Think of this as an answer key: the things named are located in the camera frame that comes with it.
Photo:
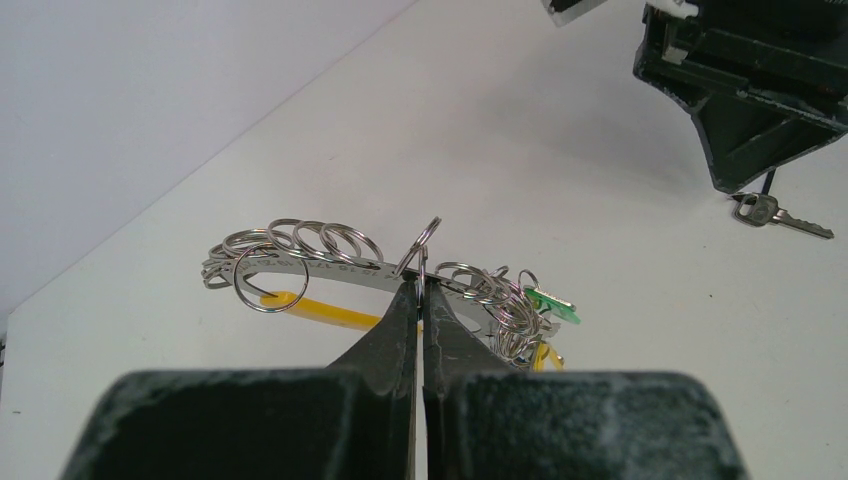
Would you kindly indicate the black tagged key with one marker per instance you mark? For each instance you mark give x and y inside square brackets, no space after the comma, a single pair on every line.
[758,209]

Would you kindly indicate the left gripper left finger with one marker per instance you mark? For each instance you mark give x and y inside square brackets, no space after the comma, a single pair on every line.
[379,410]

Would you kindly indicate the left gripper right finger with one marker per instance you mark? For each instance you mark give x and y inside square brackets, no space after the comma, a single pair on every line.
[451,355]

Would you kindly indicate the yellow tagged key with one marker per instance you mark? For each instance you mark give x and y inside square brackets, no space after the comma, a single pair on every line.
[547,358]

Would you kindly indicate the green tagged key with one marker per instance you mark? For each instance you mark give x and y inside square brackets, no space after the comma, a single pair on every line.
[546,303]

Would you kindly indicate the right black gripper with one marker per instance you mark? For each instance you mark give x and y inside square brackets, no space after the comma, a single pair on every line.
[783,65]

